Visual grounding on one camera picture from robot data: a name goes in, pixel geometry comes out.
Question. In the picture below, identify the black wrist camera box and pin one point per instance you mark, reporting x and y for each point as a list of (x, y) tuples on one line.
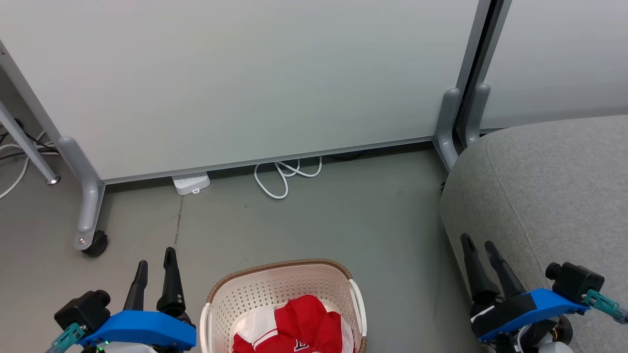
[(83, 309), (576, 282)]

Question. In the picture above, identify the black caster wheel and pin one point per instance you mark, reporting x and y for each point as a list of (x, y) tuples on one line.
[(96, 243)]

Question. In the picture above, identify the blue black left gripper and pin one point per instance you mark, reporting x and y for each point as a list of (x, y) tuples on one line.
[(142, 328)]

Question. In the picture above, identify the white power strip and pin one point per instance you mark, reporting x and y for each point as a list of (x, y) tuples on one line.
[(191, 182)]

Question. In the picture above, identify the cream perforated laundry basket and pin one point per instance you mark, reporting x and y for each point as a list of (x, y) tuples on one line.
[(274, 287)]

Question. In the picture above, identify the grey metal table leg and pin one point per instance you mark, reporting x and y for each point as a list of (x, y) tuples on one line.
[(27, 147)]

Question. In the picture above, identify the narrow white partition panel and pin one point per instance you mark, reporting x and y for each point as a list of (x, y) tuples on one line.
[(564, 59)]

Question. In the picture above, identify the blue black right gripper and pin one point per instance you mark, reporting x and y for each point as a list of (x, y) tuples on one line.
[(530, 306)]

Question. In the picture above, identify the wide white partition panel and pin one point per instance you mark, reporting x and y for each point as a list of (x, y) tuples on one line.
[(245, 73)]

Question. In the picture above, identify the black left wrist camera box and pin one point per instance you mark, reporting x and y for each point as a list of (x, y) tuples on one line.
[(83, 309)]

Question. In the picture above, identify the grey fabric sofa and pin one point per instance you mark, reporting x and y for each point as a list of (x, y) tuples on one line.
[(554, 196)]

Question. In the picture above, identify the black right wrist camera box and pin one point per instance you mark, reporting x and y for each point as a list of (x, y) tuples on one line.
[(576, 282)]

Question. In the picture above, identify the red shirt with logo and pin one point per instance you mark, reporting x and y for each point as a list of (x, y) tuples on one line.
[(304, 321)]

